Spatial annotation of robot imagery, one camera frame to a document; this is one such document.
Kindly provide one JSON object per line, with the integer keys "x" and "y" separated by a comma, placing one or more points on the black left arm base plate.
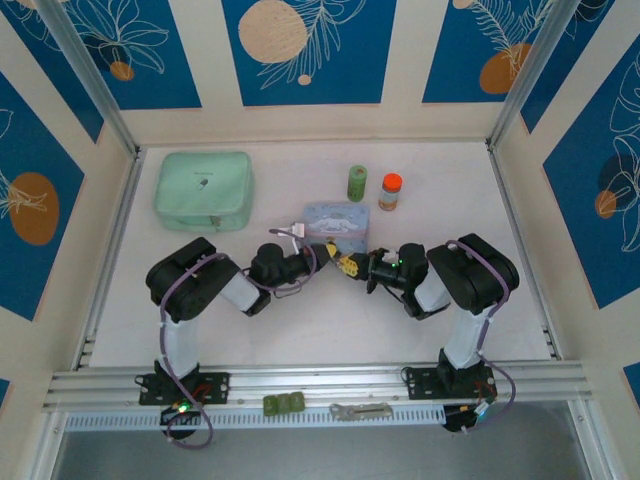
{"x": 215, "y": 387}

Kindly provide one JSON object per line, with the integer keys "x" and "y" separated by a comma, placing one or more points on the aluminium frame post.
{"x": 530, "y": 65}
{"x": 90, "y": 75}

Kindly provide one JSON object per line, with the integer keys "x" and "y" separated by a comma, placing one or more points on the mint green zip pouch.
{"x": 200, "y": 185}

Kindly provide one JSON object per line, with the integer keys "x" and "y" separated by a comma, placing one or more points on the blue cartoon tin box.
{"x": 337, "y": 220}

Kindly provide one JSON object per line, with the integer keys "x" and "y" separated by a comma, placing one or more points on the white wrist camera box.
{"x": 381, "y": 253}
{"x": 298, "y": 230}

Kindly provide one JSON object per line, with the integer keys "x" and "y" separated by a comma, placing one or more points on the flat silver metal bracket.
{"x": 360, "y": 411}

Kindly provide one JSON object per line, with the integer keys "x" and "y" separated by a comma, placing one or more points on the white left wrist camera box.
{"x": 298, "y": 230}

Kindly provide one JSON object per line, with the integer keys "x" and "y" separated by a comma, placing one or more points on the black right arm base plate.
{"x": 422, "y": 382}

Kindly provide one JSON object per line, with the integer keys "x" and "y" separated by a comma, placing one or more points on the aluminium side rail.
{"x": 125, "y": 200}
{"x": 505, "y": 190}

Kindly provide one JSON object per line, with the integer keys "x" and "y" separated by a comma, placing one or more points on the black controller board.
{"x": 460, "y": 420}
{"x": 180, "y": 417}

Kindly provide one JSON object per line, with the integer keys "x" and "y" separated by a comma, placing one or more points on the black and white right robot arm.
{"x": 475, "y": 270}

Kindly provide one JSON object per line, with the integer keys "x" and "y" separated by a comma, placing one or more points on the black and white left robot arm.
{"x": 190, "y": 282}

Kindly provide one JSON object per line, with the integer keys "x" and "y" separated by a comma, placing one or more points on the green square button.
{"x": 297, "y": 401}
{"x": 283, "y": 402}
{"x": 270, "y": 404}

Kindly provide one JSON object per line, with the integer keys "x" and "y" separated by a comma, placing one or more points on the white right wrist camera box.
{"x": 381, "y": 253}

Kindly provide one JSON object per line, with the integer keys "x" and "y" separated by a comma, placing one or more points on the aluminium front rail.
{"x": 320, "y": 380}

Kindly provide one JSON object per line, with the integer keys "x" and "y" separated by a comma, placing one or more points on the orange lid pill bottle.
{"x": 389, "y": 192}

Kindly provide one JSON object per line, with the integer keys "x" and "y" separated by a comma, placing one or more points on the green cylindrical can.
{"x": 356, "y": 185}

